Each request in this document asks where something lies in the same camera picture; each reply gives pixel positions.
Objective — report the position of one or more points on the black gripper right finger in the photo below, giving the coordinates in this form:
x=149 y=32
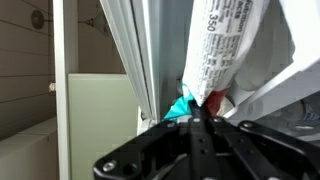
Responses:
x=253 y=153

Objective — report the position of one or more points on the white round plastic container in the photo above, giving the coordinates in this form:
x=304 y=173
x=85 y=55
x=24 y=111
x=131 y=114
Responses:
x=266 y=43

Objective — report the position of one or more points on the red food packet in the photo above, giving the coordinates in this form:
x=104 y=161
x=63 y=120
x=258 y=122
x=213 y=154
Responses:
x=216 y=100

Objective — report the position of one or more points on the white door frame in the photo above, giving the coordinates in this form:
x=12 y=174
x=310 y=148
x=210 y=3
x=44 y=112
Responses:
x=61 y=100

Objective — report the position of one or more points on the teal and white food packet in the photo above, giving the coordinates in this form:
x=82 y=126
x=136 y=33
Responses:
x=220 y=50

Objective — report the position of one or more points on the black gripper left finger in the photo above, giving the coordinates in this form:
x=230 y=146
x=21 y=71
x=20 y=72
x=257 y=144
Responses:
x=150 y=153

